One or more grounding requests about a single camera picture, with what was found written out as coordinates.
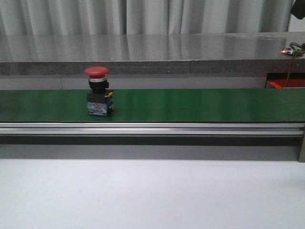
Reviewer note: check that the green conveyor belt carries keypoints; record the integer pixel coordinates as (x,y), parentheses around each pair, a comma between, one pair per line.
(158,105)

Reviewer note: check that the white curtain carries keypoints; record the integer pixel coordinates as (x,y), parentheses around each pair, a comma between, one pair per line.
(63,17)

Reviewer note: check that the grey stone counter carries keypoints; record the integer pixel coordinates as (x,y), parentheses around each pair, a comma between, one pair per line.
(149,54)

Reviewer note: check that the red plastic tray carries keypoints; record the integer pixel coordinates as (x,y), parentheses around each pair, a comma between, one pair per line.
(279,83)

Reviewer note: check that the red mushroom push button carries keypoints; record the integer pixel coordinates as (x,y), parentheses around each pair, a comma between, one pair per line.
(99,99)

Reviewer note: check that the grey conveyor support leg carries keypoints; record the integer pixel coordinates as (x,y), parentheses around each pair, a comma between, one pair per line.
(301,140)

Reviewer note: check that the small green circuit board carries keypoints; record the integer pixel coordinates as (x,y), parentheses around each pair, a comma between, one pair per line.
(290,51)

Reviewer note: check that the aluminium conveyor frame rail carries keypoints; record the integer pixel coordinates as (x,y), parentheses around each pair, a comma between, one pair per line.
(154,128)

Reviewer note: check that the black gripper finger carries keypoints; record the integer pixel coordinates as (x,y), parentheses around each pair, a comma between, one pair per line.
(298,9)

